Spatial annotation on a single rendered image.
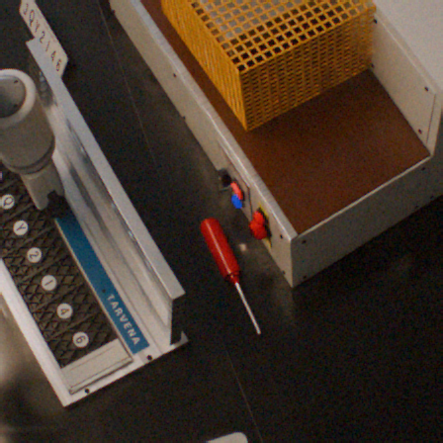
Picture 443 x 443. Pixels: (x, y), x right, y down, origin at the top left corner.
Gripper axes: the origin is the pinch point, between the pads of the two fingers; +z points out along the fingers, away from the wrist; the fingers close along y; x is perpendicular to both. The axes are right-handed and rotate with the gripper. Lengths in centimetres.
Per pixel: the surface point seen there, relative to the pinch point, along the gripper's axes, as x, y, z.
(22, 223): -6.0, 2.0, 0.9
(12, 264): -10.3, 6.8, 1.0
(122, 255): 4.7, 16.3, -4.2
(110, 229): 5.0, 12.5, -5.0
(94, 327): -3.9, 21.2, 1.7
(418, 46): 47, 23, -34
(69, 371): -10.4, 25.3, 1.1
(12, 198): -5.5, -2.5, 0.9
